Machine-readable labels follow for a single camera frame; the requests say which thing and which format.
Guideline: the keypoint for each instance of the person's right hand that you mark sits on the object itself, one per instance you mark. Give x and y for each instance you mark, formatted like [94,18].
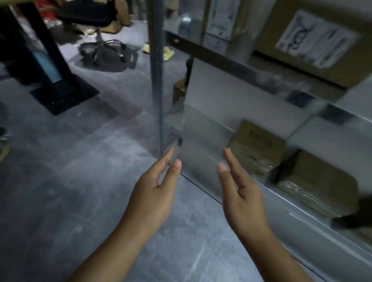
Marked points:
[244,203]

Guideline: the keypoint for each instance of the person's left hand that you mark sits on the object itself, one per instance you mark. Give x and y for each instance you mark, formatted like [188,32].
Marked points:
[149,200]

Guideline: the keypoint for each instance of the person's right thumb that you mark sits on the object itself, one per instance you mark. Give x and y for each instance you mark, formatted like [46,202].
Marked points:
[224,175]

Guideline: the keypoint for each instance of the person's left thumb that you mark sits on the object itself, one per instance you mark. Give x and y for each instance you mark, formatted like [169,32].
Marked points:
[172,174]

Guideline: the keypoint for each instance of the person's left forearm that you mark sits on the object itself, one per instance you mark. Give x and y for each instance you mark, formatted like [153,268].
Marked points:
[116,252]

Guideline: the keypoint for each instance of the person's right forearm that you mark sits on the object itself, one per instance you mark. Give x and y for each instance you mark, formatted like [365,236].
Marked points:
[270,255]

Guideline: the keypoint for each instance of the small taped cardboard box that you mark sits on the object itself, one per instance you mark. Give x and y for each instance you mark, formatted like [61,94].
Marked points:
[257,145]

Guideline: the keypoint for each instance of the grey flat panel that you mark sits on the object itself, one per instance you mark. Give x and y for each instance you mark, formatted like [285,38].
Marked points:
[209,116]

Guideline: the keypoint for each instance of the small brown cardboard box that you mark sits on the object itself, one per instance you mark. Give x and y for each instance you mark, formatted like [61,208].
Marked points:
[178,91]

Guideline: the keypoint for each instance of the wide taped cardboard box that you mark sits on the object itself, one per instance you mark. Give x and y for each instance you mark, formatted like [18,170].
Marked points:
[316,183]

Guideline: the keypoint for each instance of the grey metal shelf rack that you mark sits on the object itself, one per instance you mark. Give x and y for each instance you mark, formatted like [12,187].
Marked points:
[157,72]

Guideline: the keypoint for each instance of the yellow crumpled item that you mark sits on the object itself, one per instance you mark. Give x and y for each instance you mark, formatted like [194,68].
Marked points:
[167,53]

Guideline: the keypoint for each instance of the white printed box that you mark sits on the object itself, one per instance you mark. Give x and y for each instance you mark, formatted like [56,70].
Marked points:
[222,23]

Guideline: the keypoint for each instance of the black stand with base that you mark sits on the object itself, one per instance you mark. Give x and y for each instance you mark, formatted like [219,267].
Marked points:
[49,66]

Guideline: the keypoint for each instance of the open brown cardboard box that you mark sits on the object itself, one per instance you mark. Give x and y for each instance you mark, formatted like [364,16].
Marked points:
[116,17]

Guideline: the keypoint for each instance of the large cardboard box white label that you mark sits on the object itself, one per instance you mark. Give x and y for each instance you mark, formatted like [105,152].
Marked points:
[319,37]

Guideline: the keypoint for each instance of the black office chair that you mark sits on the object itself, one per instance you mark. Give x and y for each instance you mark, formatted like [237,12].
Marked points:
[93,17]

